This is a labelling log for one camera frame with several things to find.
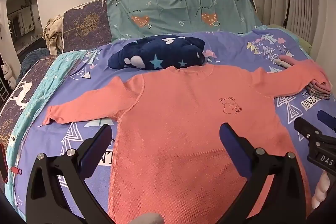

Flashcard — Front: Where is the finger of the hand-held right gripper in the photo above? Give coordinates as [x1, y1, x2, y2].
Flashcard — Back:
[293, 116, 328, 141]
[317, 110, 336, 134]

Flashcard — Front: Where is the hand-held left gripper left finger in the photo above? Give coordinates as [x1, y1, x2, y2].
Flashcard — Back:
[25, 124, 124, 224]

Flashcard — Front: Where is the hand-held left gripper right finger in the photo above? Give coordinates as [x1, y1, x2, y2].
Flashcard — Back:
[219, 123, 314, 224]

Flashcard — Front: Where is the coral bear-print sweater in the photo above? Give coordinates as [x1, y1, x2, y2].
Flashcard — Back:
[42, 63, 330, 224]

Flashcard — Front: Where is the stack of folded pink clothes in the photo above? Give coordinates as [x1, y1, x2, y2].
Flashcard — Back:
[307, 78, 332, 101]

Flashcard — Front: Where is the person's right hand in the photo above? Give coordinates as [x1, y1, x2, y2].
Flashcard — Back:
[311, 170, 332, 210]

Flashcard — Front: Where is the green cloth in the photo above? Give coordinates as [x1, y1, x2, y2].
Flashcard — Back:
[270, 23, 313, 54]

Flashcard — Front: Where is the aqua quilted blanket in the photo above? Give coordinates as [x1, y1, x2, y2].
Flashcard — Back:
[5, 52, 87, 214]

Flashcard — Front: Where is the purple printed bed sheet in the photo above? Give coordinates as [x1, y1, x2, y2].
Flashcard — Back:
[5, 26, 336, 224]

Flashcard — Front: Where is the navy star-print fleece blanket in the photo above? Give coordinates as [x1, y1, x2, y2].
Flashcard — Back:
[108, 34, 206, 71]

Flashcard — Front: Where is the grey-blue fluffy blanket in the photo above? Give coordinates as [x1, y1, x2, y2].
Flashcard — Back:
[16, 48, 57, 80]

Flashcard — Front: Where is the deer and tree print cover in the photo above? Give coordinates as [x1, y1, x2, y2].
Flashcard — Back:
[0, 0, 113, 188]

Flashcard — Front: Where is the white lucky cat figurine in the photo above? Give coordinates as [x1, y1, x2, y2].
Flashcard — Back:
[0, 61, 12, 89]

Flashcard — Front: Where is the beige crumpled cloth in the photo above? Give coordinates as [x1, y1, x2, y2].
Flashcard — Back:
[42, 17, 65, 55]

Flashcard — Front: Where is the white cabinet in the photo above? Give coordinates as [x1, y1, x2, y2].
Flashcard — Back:
[8, 7, 36, 37]

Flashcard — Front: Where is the teal heart-print sheet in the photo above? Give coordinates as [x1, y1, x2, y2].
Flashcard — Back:
[106, 0, 264, 43]

